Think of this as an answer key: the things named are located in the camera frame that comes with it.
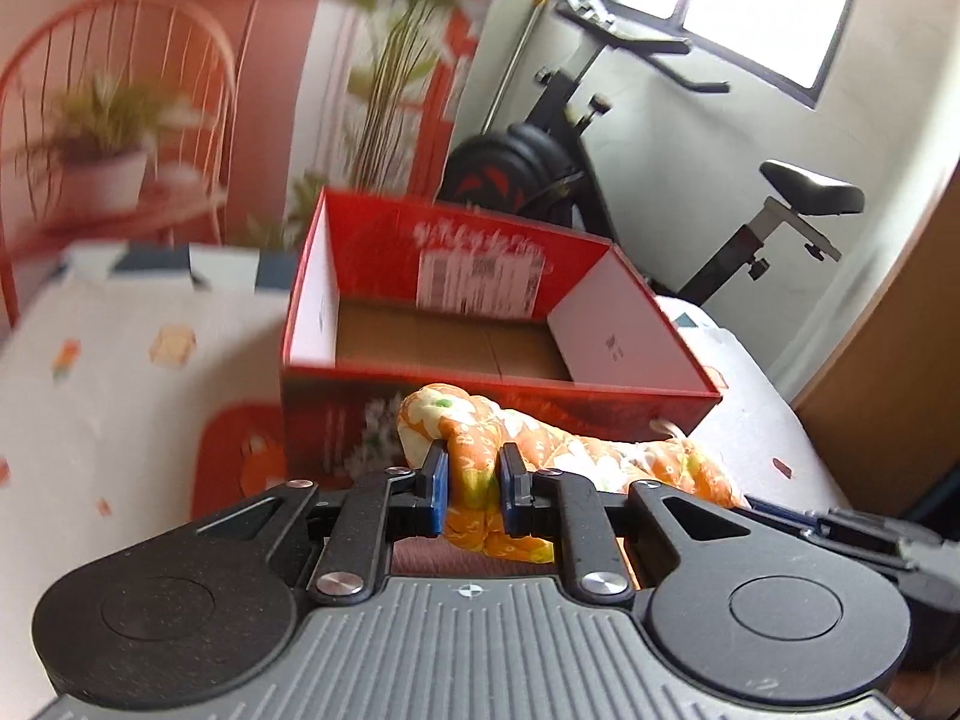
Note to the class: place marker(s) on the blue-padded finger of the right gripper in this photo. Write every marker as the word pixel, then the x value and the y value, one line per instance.
pixel 781 518

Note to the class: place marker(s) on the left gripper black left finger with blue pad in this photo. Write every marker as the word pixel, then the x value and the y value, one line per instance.
pixel 378 510

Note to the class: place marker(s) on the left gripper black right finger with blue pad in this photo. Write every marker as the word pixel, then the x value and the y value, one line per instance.
pixel 566 510

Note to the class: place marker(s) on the orange floral soft cloth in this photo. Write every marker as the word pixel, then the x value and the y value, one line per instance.
pixel 475 429

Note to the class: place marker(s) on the wooden cabinet panel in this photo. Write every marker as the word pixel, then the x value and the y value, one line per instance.
pixel 883 412

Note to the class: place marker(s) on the red cardboard box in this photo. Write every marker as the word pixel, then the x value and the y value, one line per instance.
pixel 394 294

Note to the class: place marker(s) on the patterned white tablecloth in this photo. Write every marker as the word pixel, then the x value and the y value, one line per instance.
pixel 133 369

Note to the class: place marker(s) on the black exercise bike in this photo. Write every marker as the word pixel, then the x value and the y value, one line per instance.
pixel 607 107

